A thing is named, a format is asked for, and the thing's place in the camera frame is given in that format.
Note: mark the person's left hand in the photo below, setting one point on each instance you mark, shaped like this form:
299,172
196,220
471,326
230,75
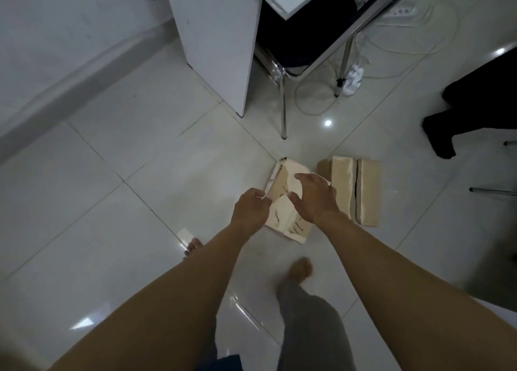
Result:
250,213

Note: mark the person's right hand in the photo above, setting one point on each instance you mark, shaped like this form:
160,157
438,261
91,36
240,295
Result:
319,201

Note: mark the beige cardboard box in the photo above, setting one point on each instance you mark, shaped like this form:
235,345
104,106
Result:
282,217

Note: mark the plain brown cardboard box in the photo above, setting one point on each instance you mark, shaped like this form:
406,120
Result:
367,193

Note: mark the person's left forearm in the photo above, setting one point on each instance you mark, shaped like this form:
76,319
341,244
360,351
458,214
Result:
169,310

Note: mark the person's right forearm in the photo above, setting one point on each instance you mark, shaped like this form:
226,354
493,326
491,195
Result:
404,294

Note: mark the person's left foot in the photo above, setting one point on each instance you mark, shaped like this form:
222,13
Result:
193,247

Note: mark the person's grey trousers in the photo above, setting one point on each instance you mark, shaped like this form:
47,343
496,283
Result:
311,330

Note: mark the person's blue clothing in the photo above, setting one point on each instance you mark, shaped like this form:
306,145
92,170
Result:
224,362

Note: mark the black chrome chair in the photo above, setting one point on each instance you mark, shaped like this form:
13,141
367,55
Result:
307,27

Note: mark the white desk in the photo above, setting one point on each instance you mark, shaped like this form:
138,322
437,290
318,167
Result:
218,31

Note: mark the white power strip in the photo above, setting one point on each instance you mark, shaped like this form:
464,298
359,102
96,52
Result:
398,11

